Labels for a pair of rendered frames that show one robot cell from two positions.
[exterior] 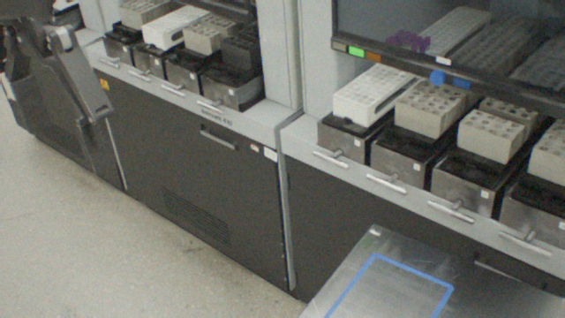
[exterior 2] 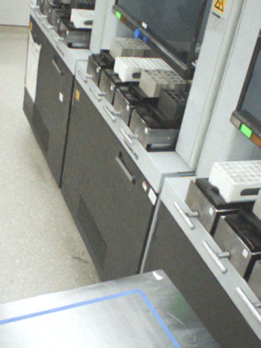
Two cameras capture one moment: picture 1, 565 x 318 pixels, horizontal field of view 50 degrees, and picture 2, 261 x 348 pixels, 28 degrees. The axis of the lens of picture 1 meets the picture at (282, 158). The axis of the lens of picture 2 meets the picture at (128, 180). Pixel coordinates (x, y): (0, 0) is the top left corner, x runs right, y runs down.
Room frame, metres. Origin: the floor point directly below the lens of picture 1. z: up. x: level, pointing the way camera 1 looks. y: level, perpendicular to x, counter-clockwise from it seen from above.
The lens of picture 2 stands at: (0.05, -0.32, 1.47)
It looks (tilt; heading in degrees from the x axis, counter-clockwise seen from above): 31 degrees down; 19
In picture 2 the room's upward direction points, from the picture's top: 12 degrees clockwise
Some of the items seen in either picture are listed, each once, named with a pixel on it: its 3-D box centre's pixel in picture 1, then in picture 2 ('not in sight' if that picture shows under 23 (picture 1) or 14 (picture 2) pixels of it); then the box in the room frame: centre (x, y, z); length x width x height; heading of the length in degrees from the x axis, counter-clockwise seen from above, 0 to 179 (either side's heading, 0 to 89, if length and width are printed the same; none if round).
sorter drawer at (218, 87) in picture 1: (295, 46); (228, 125); (1.65, -0.07, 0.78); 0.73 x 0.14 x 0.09; 136
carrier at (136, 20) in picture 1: (133, 18); (117, 50); (1.80, 0.42, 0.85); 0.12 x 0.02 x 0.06; 47
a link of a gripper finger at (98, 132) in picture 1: (101, 126); not in sight; (0.54, 0.19, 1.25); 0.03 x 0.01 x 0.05; 46
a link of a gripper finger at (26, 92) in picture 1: (31, 104); not in sight; (0.64, 0.30, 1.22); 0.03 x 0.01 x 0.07; 136
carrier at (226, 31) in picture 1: (216, 33); (168, 85); (1.64, 0.16, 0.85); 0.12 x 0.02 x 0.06; 46
